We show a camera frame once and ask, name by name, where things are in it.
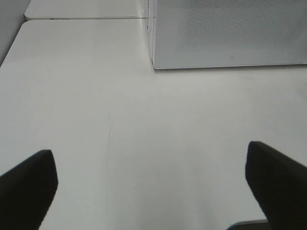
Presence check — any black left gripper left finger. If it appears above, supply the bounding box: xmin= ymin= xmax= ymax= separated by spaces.
xmin=0 ymin=150 xmax=59 ymax=230

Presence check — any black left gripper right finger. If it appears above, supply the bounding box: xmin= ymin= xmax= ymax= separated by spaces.
xmin=245 ymin=141 xmax=307 ymax=230

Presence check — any white microwave door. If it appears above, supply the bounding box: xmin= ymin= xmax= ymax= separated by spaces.
xmin=145 ymin=0 xmax=307 ymax=69

